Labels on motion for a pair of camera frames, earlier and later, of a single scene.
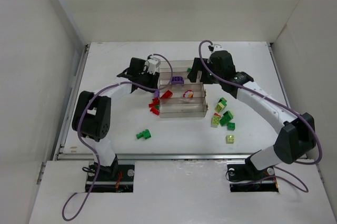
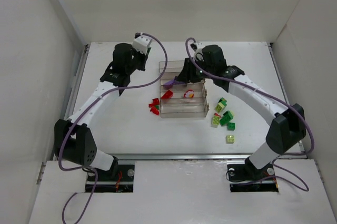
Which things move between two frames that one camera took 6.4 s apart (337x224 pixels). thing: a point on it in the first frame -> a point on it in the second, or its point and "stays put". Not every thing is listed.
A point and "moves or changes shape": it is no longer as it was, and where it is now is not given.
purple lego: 157,93 moves or changes shape
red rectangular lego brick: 168,94 stays put
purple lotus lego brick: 177,80 stays put
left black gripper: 142,78 -> 142,61
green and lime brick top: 221,103 stays put
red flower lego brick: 188,93 stays put
